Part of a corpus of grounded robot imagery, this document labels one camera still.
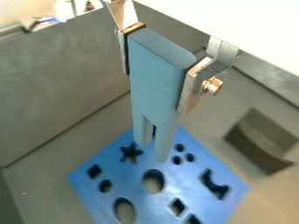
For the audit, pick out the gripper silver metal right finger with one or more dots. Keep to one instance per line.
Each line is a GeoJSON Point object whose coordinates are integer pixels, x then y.
{"type": "Point", "coordinates": [200, 79]}

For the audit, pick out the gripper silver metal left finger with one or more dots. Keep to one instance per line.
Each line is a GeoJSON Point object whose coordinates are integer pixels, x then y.
{"type": "Point", "coordinates": [123, 13]}

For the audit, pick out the light blue square-circle peg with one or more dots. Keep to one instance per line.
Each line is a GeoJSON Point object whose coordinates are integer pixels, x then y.
{"type": "Point", "coordinates": [157, 66]}

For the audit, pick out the dark grey block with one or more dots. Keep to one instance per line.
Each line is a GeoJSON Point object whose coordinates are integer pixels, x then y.
{"type": "Point", "coordinates": [263, 141]}

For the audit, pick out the blue shape-sorting board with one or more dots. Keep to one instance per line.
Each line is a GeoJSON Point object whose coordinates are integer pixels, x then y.
{"type": "Point", "coordinates": [191, 189]}

